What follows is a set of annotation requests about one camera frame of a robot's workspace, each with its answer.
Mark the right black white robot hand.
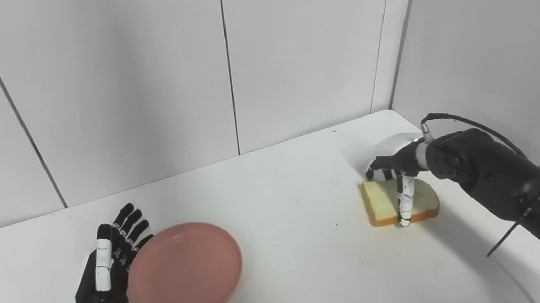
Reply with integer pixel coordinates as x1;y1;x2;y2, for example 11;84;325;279
361;130;437;231

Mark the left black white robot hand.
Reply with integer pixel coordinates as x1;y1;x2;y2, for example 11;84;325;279
62;201;163;303

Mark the slice of white bread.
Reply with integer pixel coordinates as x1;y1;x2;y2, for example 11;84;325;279
360;172;442;230

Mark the pink round plate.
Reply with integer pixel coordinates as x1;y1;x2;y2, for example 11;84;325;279
122;216;249;303

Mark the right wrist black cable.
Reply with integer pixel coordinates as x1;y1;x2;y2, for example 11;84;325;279
419;99;540;303

